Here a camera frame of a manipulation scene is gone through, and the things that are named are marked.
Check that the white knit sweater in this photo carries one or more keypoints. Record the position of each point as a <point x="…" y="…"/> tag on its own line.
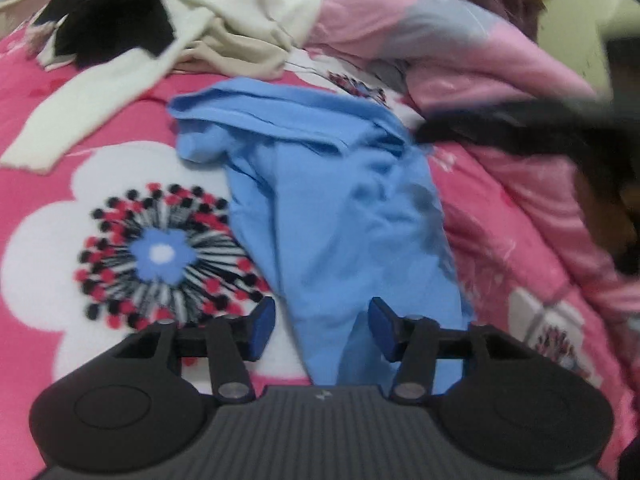
<point x="97" y="93"/>

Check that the pink grey quilt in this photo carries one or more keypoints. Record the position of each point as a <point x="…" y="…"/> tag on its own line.
<point x="453" y="52"/>

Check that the black garment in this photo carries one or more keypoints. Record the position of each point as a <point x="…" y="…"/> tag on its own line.
<point x="92" y="32"/>

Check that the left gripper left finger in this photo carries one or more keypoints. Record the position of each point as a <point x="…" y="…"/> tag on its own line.
<point x="150" y="396"/>

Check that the operator right hand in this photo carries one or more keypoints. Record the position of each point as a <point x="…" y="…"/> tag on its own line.
<point x="612" y="224"/>

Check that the pink floral bed blanket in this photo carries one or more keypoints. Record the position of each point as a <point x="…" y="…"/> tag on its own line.
<point x="98" y="247"/>

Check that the beige garment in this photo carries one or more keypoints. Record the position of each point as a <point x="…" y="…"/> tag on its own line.
<point x="222" y="51"/>

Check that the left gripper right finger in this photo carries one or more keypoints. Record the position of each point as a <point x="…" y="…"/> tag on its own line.
<point x="492" y="396"/>

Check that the light blue t-shirt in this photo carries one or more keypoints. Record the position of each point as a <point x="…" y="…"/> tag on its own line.
<point x="336" y="206"/>

